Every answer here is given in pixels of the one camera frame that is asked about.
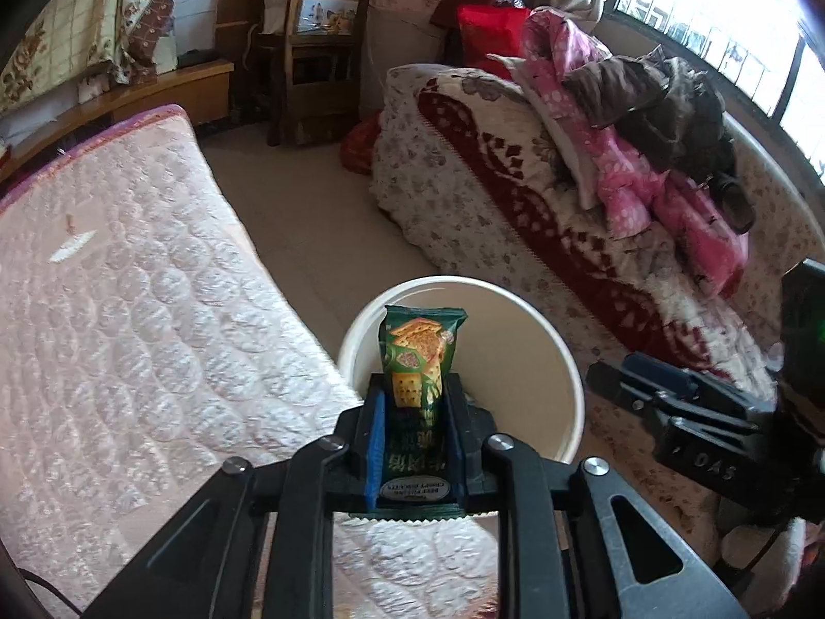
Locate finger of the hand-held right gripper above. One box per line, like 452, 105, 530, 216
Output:
585, 352, 778, 432

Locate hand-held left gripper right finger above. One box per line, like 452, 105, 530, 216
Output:
443, 372, 750, 619

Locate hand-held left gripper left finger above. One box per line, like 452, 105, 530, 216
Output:
84, 374, 389, 619

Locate cream plastic bucket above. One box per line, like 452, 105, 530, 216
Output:
337, 275, 587, 465

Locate green biscuit packet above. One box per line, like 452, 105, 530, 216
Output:
348, 305, 475, 525

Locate pink floral clothes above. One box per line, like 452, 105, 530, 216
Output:
488, 6, 752, 299

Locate sofa with floral blanket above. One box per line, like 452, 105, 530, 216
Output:
370, 64, 825, 594

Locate dark clothes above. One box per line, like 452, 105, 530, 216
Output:
617, 55, 759, 234

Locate pink quilted mattress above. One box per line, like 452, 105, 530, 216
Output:
0, 103, 502, 615

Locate brown cloth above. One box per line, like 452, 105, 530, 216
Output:
564, 53, 672, 131

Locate red plastic bag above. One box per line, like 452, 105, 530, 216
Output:
339, 111, 386, 175

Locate window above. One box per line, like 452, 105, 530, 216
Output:
607, 0, 825, 176

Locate wooden chair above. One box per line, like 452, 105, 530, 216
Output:
246, 0, 381, 147

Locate upright floral mattress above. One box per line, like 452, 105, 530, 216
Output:
348, 0, 473, 121

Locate dark red floral cloth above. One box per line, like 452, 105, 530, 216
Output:
125, 0, 179, 76

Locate checked floral cloth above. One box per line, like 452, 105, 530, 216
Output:
0, 0, 159, 115

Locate black cable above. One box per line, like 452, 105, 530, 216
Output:
18, 566, 81, 615

